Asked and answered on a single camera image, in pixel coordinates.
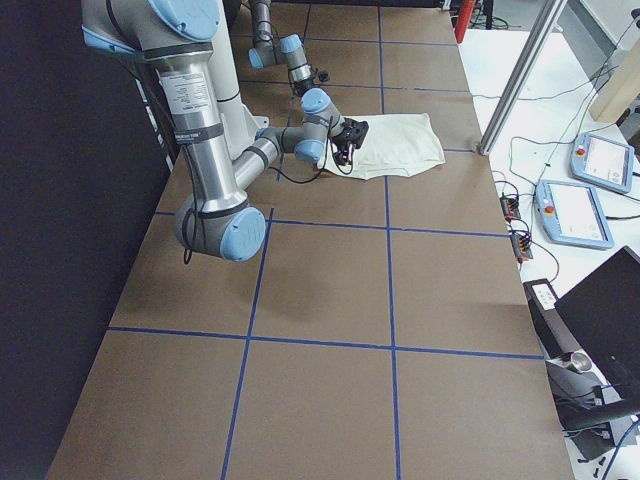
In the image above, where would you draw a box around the cream cat print shirt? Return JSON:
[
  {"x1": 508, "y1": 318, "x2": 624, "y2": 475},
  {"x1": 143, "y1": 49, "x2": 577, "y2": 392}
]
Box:
[{"x1": 317, "y1": 113, "x2": 445, "y2": 180}]

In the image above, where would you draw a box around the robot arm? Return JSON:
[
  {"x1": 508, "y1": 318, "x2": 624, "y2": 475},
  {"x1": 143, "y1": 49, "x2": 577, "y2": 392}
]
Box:
[
  {"x1": 248, "y1": 0, "x2": 316, "y2": 98},
  {"x1": 82, "y1": 1, "x2": 367, "y2": 262}
]

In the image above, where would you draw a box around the brown table cover sheet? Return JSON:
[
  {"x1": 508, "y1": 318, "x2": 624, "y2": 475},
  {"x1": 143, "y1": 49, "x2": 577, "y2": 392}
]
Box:
[{"x1": 48, "y1": 4, "x2": 573, "y2": 479}]

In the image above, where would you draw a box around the orange black usb hub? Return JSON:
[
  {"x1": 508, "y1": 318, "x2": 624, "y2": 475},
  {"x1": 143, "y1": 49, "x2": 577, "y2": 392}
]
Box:
[{"x1": 499, "y1": 195, "x2": 521, "y2": 222}]

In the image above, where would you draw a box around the white support column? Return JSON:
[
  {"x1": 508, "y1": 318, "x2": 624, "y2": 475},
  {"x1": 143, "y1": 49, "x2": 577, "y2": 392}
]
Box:
[{"x1": 209, "y1": 0, "x2": 240, "y2": 102}]

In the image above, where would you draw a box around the near teach pendant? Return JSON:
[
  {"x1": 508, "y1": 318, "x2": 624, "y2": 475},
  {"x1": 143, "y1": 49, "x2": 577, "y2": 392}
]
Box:
[{"x1": 534, "y1": 180, "x2": 614, "y2": 250}]

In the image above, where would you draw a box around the teach pendant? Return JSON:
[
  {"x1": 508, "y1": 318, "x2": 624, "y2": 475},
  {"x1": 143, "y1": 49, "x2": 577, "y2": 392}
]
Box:
[
  {"x1": 570, "y1": 133, "x2": 635, "y2": 194},
  {"x1": 534, "y1": 180, "x2": 614, "y2": 250}
]

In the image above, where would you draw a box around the red tube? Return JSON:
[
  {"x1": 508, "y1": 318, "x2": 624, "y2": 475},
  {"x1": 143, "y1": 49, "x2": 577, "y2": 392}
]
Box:
[{"x1": 454, "y1": 0, "x2": 476, "y2": 44}]

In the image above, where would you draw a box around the metal cup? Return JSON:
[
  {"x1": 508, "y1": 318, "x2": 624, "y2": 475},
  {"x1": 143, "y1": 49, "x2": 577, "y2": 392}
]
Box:
[{"x1": 565, "y1": 351, "x2": 593, "y2": 374}]

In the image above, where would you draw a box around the black laptop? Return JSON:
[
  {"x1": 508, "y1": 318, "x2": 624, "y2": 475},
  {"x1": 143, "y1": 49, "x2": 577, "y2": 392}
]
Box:
[{"x1": 555, "y1": 246, "x2": 639, "y2": 398}]

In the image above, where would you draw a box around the far teach pendant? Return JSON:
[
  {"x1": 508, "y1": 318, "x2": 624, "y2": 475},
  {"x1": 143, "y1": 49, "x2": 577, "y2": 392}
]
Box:
[{"x1": 570, "y1": 133, "x2": 635, "y2": 194}]

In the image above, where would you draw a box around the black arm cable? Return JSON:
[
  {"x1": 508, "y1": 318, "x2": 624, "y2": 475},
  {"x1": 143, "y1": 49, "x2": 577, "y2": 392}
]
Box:
[{"x1": 274, "y1": 114, "x2": 341, "y2": 185}]

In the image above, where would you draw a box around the white post base plate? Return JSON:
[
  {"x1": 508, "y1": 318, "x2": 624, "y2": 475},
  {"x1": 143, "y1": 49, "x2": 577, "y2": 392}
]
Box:
[{"x1": 218, "y1": 99, "x2": 268, "y2": 161}]

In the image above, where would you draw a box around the aluminium frame post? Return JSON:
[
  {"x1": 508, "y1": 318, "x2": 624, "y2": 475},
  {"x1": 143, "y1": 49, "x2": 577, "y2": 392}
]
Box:
[{"x1": 478, "y1": 0, "x2": 568, "y2": 156}]

